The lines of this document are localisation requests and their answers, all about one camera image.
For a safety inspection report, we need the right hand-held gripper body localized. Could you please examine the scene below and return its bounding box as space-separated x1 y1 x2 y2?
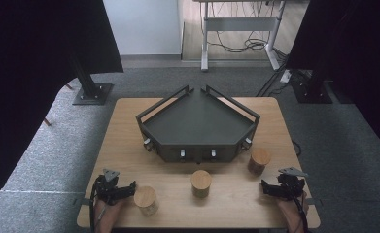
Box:
276 166 309 201

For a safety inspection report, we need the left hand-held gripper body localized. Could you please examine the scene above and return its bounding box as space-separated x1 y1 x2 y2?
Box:
94 168 127 206

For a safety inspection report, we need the glass jar with pale beans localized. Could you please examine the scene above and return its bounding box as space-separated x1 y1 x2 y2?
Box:
133 185 159 217

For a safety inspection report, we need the glass jar with brown contents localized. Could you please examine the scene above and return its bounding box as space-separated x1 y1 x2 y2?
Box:
247 147 272 176

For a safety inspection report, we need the glass jar with green contents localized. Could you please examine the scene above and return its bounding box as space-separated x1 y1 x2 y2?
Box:
190 169 213 199

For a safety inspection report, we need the black corner shelf rack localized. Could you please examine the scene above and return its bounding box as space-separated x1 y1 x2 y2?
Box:
135 84 261 165

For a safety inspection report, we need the black metal stand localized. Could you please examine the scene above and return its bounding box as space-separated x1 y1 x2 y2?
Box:
68 52 115 107
290 61 334 105

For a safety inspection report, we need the white power strip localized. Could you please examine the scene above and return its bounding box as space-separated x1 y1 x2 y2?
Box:
279 69 293 84

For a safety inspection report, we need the black curtain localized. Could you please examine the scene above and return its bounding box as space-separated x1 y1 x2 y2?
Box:
0 0 124 218
286 0 380 160

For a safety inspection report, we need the left hand-held gripper cable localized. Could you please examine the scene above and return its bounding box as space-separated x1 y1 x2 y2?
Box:
88 176 103 233

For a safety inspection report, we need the hand-held gripper cable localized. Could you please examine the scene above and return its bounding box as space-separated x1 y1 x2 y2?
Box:
293 193 310 233
88 176 103 233

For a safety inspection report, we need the right hand-held gripper cable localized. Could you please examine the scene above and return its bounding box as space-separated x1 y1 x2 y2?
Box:
293 193 310 233

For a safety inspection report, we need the black floor cable loop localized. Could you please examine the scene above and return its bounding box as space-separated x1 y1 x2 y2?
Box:
291 139 304 158

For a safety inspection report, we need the black floor cable bundle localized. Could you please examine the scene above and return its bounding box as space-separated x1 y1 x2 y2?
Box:
255 48 291 98

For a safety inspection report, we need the tangle of black cables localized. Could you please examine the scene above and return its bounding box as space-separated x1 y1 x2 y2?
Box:
206 1 276 54

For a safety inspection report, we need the white desk frame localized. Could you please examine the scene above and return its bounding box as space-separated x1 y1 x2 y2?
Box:
191 0 288 72

